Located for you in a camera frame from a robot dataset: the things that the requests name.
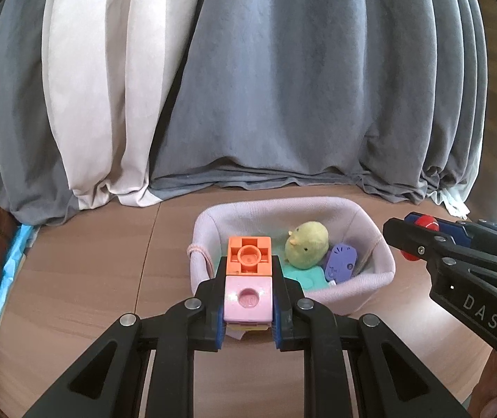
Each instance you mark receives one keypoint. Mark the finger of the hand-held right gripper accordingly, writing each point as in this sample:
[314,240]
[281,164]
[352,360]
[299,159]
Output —
[453,230]
[409,237]

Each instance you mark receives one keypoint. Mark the light blue plastic strip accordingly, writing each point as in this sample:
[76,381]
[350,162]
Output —
[6,278]

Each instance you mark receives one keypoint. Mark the colourful building block stack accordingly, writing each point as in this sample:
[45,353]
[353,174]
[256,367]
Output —
[248,278]

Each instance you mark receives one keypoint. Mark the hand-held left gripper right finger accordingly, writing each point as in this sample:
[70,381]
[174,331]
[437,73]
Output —
[278,318]

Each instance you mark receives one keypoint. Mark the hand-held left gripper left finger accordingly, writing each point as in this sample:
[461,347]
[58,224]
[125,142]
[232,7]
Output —
[218,322]

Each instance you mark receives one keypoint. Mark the grey curtain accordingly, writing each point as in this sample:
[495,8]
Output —
[318,74]
[9,139]

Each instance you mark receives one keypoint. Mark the beige curtain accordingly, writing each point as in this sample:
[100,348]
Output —
[100,96]

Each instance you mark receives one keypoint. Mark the yellow chick plush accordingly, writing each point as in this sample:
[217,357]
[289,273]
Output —
[307,244]

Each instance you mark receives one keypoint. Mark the purple toy with red stickers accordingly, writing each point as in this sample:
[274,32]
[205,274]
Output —
[339,263]

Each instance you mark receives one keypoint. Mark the white sheer curtain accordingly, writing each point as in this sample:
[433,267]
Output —
[455,204]

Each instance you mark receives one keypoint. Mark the red figure toy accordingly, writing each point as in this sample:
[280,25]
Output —
[427,223]

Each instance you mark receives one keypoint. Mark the teal star cushion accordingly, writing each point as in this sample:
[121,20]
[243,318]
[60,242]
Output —
[307,281]

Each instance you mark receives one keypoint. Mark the pink fabric basket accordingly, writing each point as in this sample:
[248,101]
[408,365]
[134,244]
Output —
[361,287]

